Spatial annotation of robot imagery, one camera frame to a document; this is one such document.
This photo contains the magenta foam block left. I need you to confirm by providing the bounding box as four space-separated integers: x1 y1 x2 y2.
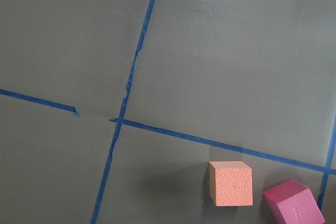
263 179 326 224

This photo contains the orange foam block far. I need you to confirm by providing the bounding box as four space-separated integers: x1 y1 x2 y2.
208 161 253 207

